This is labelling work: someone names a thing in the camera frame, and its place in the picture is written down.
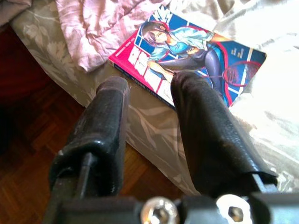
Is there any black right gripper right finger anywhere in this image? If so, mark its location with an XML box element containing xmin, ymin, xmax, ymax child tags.
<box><xmin>170</xmin><ymin>71</ymin><xmax>278</xmax><ymax>198</ymax></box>

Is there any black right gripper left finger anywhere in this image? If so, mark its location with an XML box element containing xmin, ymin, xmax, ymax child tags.
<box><xmin>49</xmin><ymin>76</ymin><xmax>130</xmax><ymax>199</ymax></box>

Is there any colourful manga book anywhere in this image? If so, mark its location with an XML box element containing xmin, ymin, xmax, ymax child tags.
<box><xmin>107</xmin><ymin>3</ymin><xmax>267</xmax><ymax>110</ymax></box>

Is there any pink cartoon print blanket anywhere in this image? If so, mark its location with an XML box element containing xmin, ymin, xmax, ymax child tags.
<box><xmin>55</xmin><ymin>0</ymin><xmax>173</xmax><ymax>73</ymax></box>

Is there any beige floral bed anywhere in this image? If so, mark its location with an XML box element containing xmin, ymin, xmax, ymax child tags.
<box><xmin>10</xmin><ymin>0</ymin><xmax>299</xmax><ymax>196</ymax></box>

